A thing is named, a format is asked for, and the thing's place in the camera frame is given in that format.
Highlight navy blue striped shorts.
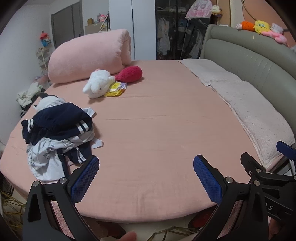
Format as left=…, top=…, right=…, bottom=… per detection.
left=21, top=102, right=93, bottom=145

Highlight clothes heap on floor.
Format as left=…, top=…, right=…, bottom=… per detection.
left=16, top=82, right=44, bottom=108

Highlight person's hand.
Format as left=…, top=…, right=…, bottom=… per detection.
left=118, top=232, right=137, bottom=241

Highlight light pink knit blanket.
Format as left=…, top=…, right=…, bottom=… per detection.
left=180, top=59, right=295, bottom=170

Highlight white printed garment pile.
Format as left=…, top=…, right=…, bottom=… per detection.
left=27, top=93, right=103, bottom=182

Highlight navy striped garment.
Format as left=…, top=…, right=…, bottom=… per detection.
left=57, top=142, right=92, bottom=178

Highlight grey leather headboard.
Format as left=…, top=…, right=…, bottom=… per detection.
left=200, top=24, right=295, bottom=130

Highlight pink bed sheet mattress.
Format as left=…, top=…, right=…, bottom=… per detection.
left=0, top=59, right=287, bottom=224

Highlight yellow sponge plush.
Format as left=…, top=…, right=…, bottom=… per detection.
left=253, top=20, right=270, bottom=34

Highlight orange carrot plush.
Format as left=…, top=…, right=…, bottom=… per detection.
left=236, top=21, right=255, bottom=32

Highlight yellow snack packet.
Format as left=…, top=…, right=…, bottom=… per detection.
left=104, top=81, right=127, bottom=97

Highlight white plush rabbit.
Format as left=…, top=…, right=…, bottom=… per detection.
left=82, top=69, right=115, bottom=99

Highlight dark glass wardrobe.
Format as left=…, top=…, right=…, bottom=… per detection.
left=155, top=1, right=217, bottom=60

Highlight small yellow plush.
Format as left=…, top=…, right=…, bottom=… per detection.
left=211, top=5, right=222, bottom=17

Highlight red plush toy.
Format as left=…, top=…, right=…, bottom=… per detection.
left=115, top=66, right=142, bottom=83

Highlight pink umbrella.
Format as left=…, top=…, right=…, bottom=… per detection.
left=185, top=0, right=213, bottom=20

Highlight pink rolled quilt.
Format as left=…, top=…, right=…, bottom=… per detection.
left=48, top=29, right=132, bottom=84

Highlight white storage rack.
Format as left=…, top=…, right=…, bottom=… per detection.
left=36, top=47, right=51, bottom=74

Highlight white wardrobe door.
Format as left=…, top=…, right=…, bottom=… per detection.
left=109, top=0, right=157, bottom=60

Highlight red blue wall toy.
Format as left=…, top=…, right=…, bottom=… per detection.
left=40, top=31, right=51, bottom=47

